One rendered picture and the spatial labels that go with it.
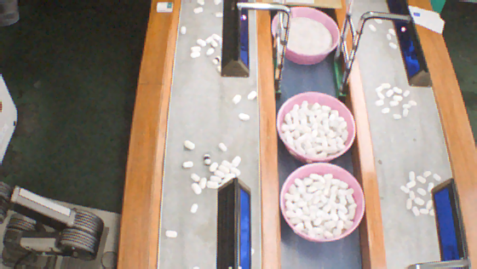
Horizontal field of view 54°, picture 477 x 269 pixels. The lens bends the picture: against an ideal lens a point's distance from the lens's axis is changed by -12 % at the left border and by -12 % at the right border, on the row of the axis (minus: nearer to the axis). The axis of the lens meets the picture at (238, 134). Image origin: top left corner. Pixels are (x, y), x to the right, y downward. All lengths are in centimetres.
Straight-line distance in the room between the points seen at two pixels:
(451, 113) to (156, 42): 113
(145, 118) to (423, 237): 99
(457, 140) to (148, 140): 108
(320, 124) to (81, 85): 151
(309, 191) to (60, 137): 148
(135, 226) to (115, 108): 128
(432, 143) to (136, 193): 102
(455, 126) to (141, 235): 116
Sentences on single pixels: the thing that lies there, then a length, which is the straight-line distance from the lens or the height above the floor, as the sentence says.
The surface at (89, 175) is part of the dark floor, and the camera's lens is 256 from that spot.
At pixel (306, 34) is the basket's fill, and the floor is 73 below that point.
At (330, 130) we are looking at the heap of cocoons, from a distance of 179.
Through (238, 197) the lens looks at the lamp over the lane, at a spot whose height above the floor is 111.
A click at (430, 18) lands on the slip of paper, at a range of 230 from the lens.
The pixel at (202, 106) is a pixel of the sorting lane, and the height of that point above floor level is 74.
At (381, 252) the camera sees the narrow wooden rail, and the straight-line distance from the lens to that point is 159.
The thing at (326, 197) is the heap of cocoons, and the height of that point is 72.
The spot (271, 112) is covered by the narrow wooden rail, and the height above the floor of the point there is 76.
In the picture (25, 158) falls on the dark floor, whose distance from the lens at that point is 271.
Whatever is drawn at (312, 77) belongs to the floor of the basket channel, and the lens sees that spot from 200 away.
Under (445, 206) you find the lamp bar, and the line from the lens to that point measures 135.
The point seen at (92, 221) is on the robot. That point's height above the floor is 78.
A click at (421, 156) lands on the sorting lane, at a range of 183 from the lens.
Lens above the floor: 218
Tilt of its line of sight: 57 degrees down
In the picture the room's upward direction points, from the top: 5 degrees clockwise
